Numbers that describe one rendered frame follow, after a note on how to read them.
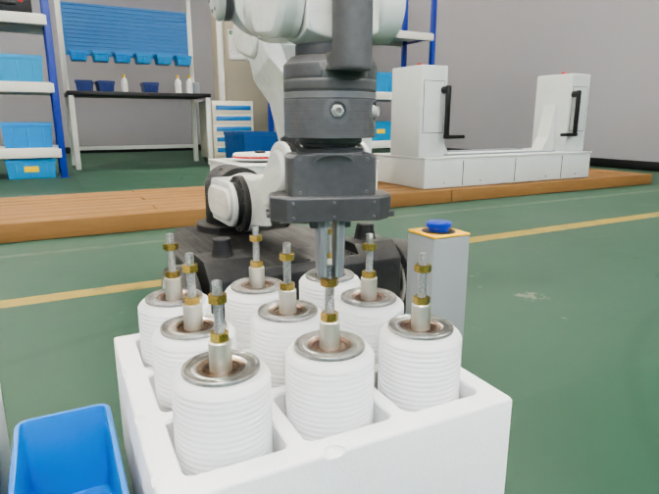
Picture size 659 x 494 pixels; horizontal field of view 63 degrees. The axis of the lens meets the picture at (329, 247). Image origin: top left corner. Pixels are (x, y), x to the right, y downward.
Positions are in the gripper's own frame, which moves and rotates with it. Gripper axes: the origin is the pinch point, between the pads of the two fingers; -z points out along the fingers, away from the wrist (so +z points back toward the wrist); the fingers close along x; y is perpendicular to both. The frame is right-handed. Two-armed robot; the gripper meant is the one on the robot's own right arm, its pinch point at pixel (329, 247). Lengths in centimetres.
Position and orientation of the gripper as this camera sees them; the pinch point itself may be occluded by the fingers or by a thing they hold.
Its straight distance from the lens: 54.4
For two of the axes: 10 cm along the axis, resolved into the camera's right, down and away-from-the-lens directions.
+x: -9.9, 0.3, -1.5
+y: 1.6, 2.3, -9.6
